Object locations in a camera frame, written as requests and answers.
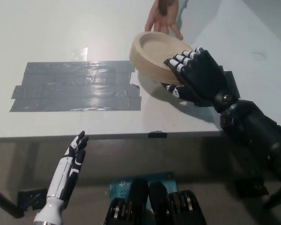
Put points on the black table leg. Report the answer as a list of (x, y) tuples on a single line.
[(3, 201)]

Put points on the teal printed robot module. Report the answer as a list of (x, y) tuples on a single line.
[(121, 186)]

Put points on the round wooden tray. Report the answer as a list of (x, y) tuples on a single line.
[(152, 54)]

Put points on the clear tape piece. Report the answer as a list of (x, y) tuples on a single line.
[(80, 52)]

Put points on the grey duct tape patch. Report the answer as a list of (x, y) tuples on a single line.
[(72, 86)]

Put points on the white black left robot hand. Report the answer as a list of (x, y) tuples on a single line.
[(61, 180)]

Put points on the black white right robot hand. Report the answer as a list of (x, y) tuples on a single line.
[(201, 77)]

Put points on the bare person hand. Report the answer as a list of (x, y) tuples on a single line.
[(164, 16)]

